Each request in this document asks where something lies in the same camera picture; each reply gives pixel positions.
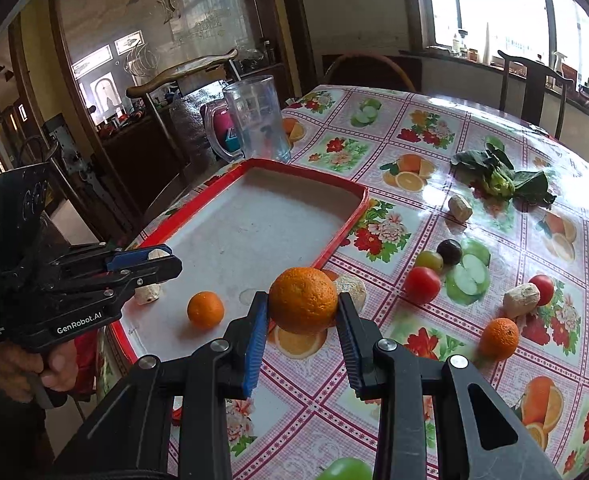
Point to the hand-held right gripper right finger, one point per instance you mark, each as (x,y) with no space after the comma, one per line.
(349,340)

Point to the wooden chair with curved rail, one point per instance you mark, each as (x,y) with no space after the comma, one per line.
(184,72)

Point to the red rimmed white tray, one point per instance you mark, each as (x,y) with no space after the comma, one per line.
(254,220)

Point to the etched glass partition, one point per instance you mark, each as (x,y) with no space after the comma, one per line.
(174,10)

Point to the small bottle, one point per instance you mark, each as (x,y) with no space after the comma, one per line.
(455,42)

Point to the clear plastic pitcher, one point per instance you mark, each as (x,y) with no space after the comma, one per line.
(259,117)

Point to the white spray bottle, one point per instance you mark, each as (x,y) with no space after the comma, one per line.
(557,65)

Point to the red tomato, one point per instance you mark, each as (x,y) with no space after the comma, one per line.
(422,285)
(544,287)

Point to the small bread slices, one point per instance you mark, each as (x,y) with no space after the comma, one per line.
(520,300)

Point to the dark teapot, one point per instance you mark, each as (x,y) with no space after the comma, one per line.
(585,95)

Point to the orange mandarin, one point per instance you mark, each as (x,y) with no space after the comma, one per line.
(205,310)
(303,300)
(498,338)

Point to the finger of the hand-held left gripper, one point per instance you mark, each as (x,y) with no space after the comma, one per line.
(129,256)
(144,276)

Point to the dark wooden chair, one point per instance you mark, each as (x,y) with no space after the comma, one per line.
(534,95)

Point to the person's left hand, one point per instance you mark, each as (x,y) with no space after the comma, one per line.
(12,372)

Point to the green round fruit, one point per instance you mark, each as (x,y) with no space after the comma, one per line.
(347,471)

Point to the floral fruit printed tablecloth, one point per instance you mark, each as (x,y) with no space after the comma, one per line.
(474,120)

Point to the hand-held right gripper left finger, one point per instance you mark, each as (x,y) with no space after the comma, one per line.
(257,340)

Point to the window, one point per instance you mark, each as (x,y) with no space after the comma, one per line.
(514,5)

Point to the beige bread piece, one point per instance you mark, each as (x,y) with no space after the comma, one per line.
(354,287)

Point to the dark purple plum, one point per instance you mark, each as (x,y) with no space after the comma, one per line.
(449,251)

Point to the small brown jar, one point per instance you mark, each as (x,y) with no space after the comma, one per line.
(472,53)

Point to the round back rattan chair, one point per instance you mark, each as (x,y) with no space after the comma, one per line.
(369,67)

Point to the green leafy vegetable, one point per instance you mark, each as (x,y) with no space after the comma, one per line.
(504,177)

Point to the green grape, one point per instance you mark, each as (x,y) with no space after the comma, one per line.
(427,260)

